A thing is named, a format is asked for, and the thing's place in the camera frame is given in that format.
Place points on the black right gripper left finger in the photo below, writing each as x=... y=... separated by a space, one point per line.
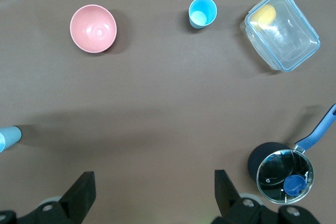
x=81 y=192

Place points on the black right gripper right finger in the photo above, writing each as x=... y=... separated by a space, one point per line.
x=225 y=195

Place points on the blue cup with white paper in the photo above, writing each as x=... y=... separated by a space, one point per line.
x=11 y=137

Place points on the glass lid with blue knob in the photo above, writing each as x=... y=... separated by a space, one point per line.
x=278 y=169

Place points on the pink bowl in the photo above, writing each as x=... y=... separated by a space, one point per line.
x=93 y=28

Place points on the clear container with blue rim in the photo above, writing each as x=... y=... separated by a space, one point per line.
x=288 y=40

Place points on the yellow sponge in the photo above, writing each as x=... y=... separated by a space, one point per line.
x=263 y=15

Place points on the blue plastic cup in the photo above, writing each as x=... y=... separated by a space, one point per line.
x=203 y=11

